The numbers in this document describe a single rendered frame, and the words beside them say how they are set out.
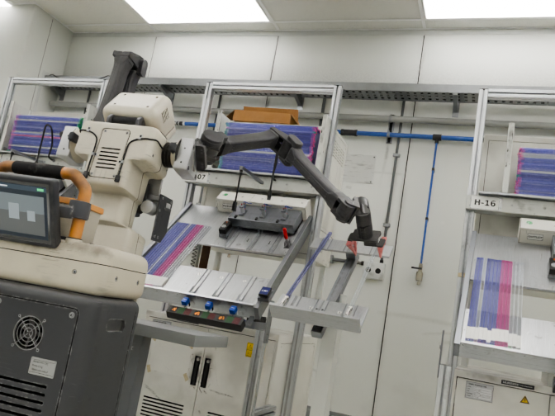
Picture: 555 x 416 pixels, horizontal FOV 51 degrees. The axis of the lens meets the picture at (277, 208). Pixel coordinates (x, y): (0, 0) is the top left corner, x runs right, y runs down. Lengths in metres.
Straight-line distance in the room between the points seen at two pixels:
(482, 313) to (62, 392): 1.48
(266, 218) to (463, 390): 1.15
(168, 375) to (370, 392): 1.78
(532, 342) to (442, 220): 2.11
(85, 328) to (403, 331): 2.98
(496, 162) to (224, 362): 1.59
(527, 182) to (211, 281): 1.43
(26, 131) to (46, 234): 2.35
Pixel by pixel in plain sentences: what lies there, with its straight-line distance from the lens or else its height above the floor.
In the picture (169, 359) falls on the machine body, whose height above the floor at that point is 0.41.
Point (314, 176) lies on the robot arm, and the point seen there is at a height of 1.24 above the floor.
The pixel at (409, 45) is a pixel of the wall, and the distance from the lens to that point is 4.71.
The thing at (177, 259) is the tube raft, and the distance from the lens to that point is 2.69.
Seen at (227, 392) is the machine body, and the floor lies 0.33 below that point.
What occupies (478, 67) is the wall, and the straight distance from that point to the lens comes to 4.58.
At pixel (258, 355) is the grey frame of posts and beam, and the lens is 2.34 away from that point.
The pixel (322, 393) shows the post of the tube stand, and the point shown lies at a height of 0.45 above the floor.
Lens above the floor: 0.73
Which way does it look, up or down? 10 degrees up
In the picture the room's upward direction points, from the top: 10 degrees clockwise
